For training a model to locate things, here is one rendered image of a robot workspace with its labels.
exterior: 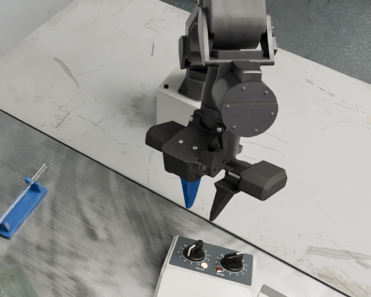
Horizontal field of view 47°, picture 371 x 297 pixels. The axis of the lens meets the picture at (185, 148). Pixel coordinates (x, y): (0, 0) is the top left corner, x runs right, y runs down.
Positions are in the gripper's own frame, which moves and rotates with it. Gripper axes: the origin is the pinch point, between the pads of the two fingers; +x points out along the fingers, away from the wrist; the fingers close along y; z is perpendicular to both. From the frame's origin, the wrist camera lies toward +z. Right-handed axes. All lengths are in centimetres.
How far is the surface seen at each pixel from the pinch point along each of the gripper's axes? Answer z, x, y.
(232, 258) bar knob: -3.0, 9.5, 5.0
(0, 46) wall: -70, 23, -160
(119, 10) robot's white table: -34, -14, -53
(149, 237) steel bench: -2.3, 13.7, -9.3
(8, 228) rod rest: 12.0, 14.8, -25.7
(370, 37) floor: -228, -7, -39
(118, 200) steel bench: -3.1, 11.2, -17.5
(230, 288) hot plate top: 1.9, 10.1, 7.7
